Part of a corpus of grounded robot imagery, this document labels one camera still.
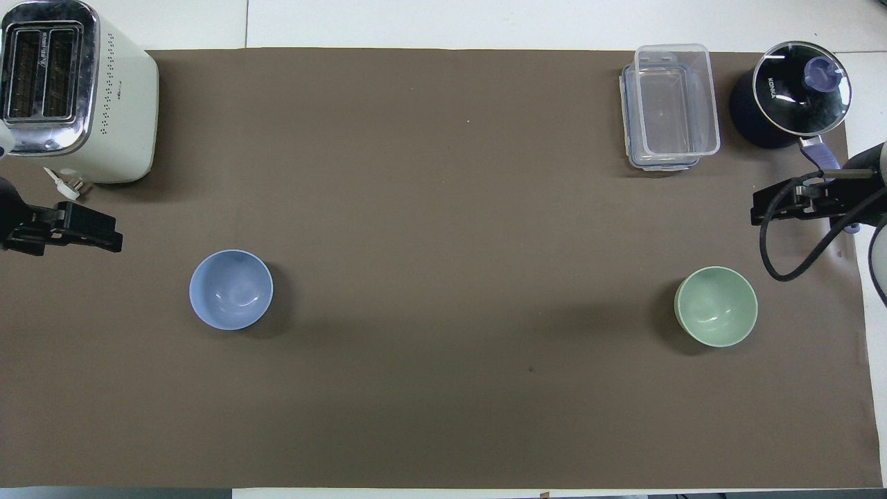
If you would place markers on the glass lid with purple knob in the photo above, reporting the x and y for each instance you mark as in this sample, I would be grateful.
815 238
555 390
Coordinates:
790 86

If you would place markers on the white power plug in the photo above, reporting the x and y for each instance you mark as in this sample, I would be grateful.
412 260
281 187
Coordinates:
68 186

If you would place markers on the blue bowl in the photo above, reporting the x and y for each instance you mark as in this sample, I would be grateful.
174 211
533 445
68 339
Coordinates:
231 290

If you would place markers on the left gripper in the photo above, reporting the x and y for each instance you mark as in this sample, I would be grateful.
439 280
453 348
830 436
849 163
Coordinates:
14 218

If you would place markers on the green bowl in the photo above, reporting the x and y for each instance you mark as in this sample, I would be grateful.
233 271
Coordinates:
716 306

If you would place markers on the white chrome toaster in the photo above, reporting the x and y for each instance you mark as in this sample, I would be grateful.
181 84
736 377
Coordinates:
125 104

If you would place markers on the clear blue-rimmed container lid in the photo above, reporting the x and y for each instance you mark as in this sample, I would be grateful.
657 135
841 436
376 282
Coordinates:
628 132

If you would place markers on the clear plastic container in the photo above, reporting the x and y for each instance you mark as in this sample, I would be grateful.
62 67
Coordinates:
678 104

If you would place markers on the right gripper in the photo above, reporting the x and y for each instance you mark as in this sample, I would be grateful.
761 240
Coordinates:
866 190

